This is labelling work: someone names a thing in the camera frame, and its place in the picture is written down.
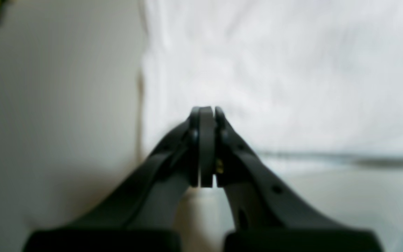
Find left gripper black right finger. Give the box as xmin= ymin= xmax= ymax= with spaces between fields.
xmin=215 ymin=107 xmax=383 ymax=252

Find white printed T-shirt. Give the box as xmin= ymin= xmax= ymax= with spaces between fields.
xmin=141 ymin=0 xmax=403 ymax=164

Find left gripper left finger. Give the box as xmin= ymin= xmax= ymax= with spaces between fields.
xmin=23 ymin=107 xmax=214 ymax=252

